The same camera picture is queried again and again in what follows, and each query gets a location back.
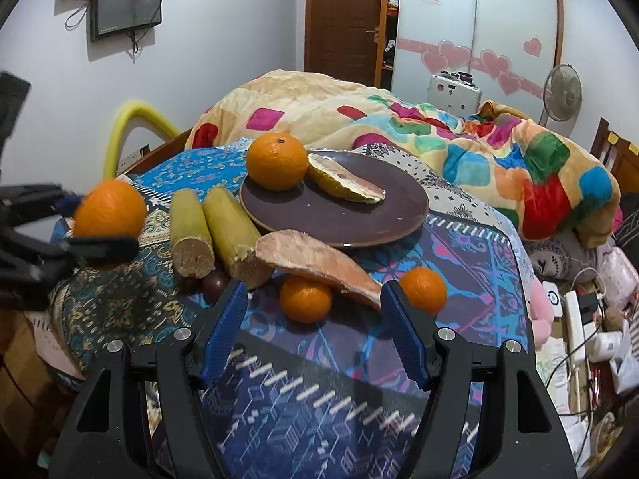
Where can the white wardrobe with pink hearts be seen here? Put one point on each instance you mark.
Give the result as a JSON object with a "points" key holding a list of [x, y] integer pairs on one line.
{"points": [[479, 15]]}

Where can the sugarcane piece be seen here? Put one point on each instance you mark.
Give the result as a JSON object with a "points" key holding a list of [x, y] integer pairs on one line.
{"points": [[229, 234], [187, 229]]}

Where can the small black wall monitor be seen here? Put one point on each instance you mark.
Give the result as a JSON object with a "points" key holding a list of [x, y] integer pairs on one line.
{"points": [[127, 7]]}

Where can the large orange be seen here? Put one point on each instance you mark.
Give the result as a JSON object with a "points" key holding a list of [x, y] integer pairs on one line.
{"points": [[111, 209], [277, 159]]}

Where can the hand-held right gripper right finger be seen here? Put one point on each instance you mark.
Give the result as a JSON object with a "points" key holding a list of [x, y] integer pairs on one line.
{"points": [[405, 335]]}

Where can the large pomelo slice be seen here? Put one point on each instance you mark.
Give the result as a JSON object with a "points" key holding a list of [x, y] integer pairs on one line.
{"points": [[314, 259]]}

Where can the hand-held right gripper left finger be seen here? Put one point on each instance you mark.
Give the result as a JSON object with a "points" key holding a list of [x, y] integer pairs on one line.
{"points": [[222, 332]]}

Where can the white box device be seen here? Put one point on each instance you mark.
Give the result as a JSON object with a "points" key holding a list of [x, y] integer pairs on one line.
{"points": [[452, 92]]}

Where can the colourful patchwork blanket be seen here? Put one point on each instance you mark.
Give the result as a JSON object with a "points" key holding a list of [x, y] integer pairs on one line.
{"points": [[449, 149]]}

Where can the wooden chair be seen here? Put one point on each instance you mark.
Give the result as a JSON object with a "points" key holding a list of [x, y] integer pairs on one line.
{"points": [[611, 152]]}

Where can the standing fan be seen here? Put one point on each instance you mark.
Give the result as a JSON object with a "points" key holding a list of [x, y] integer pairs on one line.
{"points": [[561, 92]]}

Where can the brown wooden door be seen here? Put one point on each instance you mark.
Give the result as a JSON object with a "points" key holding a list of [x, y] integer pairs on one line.
{"points": [[342, 15]]}

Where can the white power strip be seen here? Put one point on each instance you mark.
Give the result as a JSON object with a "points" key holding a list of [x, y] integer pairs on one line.
{"points": [[575, 327]]}

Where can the dark purple fruit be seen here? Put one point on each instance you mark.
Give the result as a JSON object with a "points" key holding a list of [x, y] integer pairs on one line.
{"points": [[214, 284]]}

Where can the small orange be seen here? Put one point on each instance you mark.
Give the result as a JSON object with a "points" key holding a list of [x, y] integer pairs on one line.
{"points": [[424, 290], [305, 299]]}

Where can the cardboard box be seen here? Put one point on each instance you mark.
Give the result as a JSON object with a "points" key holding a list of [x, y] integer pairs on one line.
{"points": [[22, 359]]}

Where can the grey printed pillow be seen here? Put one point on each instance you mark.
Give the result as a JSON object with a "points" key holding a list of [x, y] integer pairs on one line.
{"points": [[559, 259]]}

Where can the small pomelo slice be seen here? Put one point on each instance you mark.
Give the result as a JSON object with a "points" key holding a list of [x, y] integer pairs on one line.
{"points": [[339, 182]]}

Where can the yellow foam tube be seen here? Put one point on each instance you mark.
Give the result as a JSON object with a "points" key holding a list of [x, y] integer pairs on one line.
{"points": [[117, 132]]}

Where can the pink plush toy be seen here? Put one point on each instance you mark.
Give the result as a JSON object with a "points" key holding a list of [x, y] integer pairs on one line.
{"points": [[540, 309]]}

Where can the pink bag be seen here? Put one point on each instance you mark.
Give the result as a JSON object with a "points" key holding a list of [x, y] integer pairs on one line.
{"points": [[619, 277]]}

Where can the dark brown round plate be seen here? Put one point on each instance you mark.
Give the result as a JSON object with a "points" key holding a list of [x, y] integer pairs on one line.
{"points": [[344, 219]]}

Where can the wooden bed frame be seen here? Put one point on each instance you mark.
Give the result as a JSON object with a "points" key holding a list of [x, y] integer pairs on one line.
{"points": [[159, 149]]}

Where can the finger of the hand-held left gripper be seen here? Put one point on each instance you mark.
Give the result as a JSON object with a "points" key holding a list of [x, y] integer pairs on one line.
{"points": [[40, 199], [100, 250]]}

